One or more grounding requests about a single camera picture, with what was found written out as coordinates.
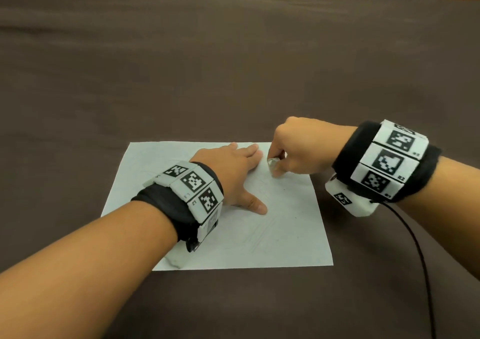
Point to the person's right hand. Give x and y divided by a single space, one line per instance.
307 143

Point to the person's left hand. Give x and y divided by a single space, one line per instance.
228 173

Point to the person's right fingers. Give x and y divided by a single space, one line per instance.
279 168

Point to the person's left thumb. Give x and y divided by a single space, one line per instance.
255 204

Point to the person's left middle finger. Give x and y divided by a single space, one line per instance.
231 147

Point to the small white eraser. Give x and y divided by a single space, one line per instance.
271 162

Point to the white sheet of paper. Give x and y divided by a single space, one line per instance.
285 230

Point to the person's right forearm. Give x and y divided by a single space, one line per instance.
446 211

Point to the person's left forearm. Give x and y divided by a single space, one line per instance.
82 271

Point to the black marker-tile left wristband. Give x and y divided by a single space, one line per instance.
193 185

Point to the black marker-tile wristband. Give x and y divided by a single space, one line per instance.
193 185
386 160

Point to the brown tablecloth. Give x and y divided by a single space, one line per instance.
187 68

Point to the black marker-tile right wristband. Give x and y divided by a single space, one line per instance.
386 160

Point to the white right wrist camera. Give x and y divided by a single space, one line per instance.
352 201

